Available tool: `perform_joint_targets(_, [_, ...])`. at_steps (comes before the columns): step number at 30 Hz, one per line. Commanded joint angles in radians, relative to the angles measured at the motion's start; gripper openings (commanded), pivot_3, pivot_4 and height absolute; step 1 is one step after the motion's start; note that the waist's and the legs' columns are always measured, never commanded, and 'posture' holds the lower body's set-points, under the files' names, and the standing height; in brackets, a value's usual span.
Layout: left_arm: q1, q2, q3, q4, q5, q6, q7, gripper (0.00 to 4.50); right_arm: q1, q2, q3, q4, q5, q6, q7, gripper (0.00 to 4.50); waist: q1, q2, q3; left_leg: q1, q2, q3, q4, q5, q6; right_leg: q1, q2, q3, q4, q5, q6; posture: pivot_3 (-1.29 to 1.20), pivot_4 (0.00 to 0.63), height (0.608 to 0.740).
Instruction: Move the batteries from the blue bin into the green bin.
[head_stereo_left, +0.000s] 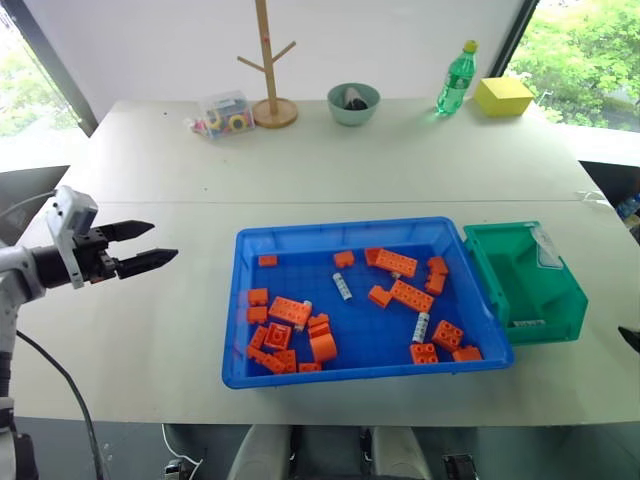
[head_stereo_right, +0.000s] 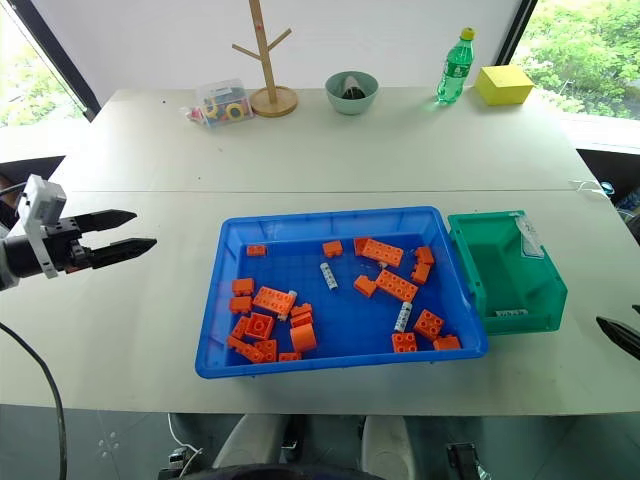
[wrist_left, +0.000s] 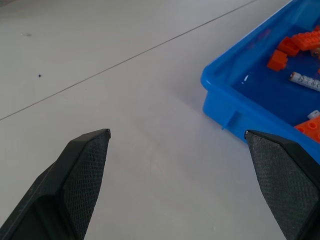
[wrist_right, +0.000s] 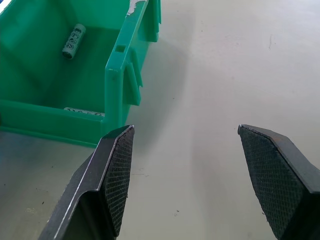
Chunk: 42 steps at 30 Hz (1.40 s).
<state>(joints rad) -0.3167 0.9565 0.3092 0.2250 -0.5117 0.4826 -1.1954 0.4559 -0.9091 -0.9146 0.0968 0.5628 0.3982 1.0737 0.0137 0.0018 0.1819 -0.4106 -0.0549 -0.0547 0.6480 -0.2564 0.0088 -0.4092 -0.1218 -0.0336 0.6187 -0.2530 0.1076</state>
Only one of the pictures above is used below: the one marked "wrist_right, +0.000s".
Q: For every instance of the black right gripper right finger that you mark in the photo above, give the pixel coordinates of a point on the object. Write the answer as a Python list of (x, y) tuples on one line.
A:
[(280, 180)]

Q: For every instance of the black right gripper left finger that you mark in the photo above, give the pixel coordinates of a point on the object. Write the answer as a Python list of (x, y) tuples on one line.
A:
[(100, 180)]

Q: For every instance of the green plastic bin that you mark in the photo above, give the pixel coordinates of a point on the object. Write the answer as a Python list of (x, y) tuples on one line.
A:
[(37, 82)]

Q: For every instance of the grey cylindrical battery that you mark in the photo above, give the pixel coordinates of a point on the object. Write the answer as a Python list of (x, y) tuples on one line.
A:
[(83, 111), (74, 41)]

